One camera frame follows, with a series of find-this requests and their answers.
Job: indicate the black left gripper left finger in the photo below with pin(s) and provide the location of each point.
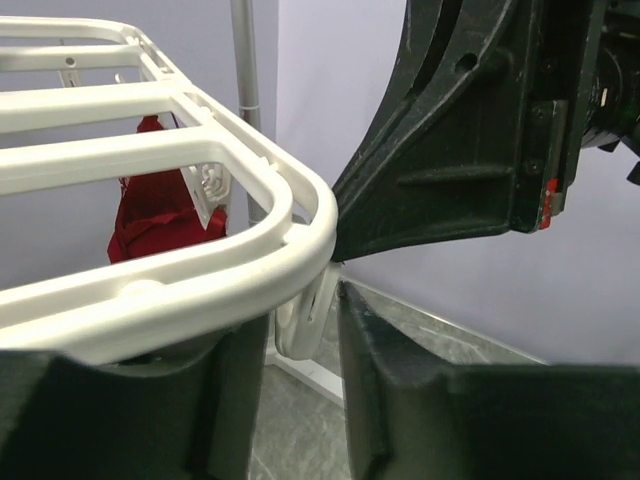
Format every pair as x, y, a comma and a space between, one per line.
184, 412

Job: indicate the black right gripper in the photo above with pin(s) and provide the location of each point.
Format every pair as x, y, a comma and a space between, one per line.
440, 158

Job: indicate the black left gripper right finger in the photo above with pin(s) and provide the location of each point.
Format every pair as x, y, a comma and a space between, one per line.
410, 414

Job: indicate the white clip hanger frame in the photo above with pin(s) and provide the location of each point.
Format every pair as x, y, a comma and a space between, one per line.
281, 216

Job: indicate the white hanger clip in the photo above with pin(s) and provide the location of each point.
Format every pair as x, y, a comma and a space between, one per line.
300, 322

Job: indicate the red lace bra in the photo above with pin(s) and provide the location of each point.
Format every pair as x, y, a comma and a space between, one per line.
156, 214

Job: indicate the white drying rack stand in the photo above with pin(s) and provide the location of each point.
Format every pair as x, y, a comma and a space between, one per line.
312, 374

